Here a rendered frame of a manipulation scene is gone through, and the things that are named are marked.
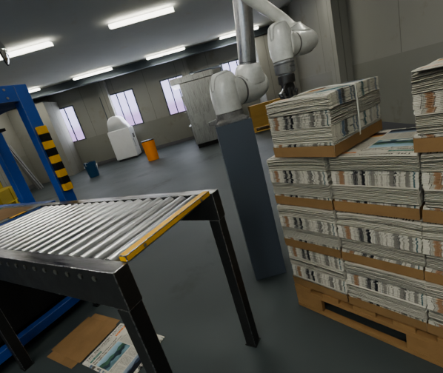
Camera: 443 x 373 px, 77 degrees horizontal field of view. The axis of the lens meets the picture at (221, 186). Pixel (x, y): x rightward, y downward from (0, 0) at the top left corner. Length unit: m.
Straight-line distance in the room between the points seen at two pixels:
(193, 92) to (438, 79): 7.38
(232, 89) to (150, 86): 9.75
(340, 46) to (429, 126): 4.97
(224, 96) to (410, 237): 1.05
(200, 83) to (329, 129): 7.16
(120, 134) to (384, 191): 9.90
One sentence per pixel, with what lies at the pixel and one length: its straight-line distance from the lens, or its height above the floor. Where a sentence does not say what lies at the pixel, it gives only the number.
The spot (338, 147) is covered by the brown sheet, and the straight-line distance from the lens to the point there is 1.09.
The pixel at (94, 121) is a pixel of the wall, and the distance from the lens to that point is 11.80.
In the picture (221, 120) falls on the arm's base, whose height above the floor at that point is 1.03.
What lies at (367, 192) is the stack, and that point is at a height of 0.69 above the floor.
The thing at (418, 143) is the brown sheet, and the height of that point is 0.86.
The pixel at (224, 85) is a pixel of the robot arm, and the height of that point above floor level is 1.20.
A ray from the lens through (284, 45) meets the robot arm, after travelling 1.32.
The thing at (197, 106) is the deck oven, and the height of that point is 1.13.
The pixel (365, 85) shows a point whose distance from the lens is 1.26.
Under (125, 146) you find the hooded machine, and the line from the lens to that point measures 10.55.
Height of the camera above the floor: 1.13
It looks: 17 degrees down
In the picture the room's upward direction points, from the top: 16 degrees counter-clockwise
